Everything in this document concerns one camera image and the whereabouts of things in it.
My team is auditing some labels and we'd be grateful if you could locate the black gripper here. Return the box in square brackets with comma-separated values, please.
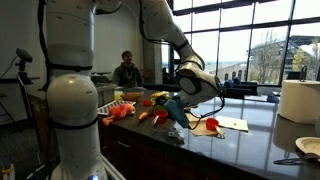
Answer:
[151, 95, 170, 107]

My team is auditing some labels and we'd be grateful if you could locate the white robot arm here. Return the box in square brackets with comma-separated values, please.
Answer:
[38, 0, 222, 180]

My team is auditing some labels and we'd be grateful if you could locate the green plastic bowl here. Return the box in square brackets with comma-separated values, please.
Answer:
[151, 104, 166, 113]

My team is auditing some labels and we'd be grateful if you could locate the yellow banana toy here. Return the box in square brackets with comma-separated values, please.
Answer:
[151, 91, 169, 98]

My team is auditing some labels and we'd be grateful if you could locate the small red cup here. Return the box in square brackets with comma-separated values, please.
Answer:
[143, 99, 152, 106]

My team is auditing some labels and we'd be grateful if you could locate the toy carrot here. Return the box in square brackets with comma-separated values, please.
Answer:
[138, 112, 149, 121]

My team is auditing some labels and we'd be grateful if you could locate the wicker basket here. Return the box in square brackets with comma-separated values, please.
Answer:
[120, 92, 144, 102]

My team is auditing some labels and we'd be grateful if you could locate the seated man dark hoodie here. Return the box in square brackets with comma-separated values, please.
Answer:
[112, 50, 142, 88]

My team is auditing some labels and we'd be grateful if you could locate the pink orange plush toy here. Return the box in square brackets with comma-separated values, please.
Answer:
[102, 104, 135, 126]

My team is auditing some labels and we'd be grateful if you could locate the yellow container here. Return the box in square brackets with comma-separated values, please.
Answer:
[114, 91, 122, 100]

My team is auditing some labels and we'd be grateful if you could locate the grey storage bin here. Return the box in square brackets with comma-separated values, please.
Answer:
[96, 84, 116, 106]

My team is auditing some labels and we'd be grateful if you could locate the red measuring cup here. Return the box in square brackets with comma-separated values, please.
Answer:
[206, 118, 225, 139]

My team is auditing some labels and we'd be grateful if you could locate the white perforated tray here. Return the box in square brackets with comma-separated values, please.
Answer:
[98, 100, 135, 115]

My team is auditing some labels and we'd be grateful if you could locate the dark blue sofa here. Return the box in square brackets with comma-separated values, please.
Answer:
[222, 77, 279, 104]

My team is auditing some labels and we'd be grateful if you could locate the white paper towel roll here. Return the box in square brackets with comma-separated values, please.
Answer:
[278, 80, 320, 124]

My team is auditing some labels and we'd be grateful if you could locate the white plate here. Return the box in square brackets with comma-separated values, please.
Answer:
[295, 137, 320, 156]

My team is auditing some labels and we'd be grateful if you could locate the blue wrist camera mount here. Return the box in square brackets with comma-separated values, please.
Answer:
[164, 99, 189, 128]

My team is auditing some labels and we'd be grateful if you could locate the camera on tripod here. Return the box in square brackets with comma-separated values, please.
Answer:
[16, 48, 36, 85]

